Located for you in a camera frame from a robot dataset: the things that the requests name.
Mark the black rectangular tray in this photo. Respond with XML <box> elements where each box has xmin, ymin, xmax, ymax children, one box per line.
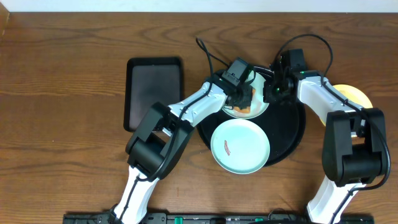
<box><xmin>123</xmin><ymin>57</ymin><xmax>183</xmax><ymax>132</ymax></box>

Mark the black round tray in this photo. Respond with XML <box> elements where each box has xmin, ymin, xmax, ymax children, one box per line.
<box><xmin>197</xmin><ymin>66</ymin><xmax>306</xmax><ymax>166</ymax></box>

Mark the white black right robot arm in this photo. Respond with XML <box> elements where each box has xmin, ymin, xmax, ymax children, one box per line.
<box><xmin>264</xmin><ymin>63</ymin><xmax>391</xmax><ymax>223</ymax></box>

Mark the light green plate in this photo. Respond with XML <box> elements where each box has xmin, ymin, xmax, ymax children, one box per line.
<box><xmin>210</xmin><ymin>119</ymin><xmax>271</xmax><ymax>174</ymax></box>

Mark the yellow plate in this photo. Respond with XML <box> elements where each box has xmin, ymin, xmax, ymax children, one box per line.
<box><xmin>322</xmin><ymin>84</ymin><xmax>373</xmax><ymax>112</ymax></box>

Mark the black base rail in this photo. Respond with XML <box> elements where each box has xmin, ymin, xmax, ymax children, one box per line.
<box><xmin>62</xmin><ymin>208</ymin><xmax>376</xmax><ymax>224</ymax></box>

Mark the white plate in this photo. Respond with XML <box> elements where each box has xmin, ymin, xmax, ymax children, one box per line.
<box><xmin>223</xmin><ymin>72</ymin><xmax>269</xmax><ymax>119</ymax></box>

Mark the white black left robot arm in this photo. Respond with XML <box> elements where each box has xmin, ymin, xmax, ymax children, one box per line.
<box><xmin>109</xmin><ymin>69</ymin><xmax>255</xmax><ymax>223</ymax></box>

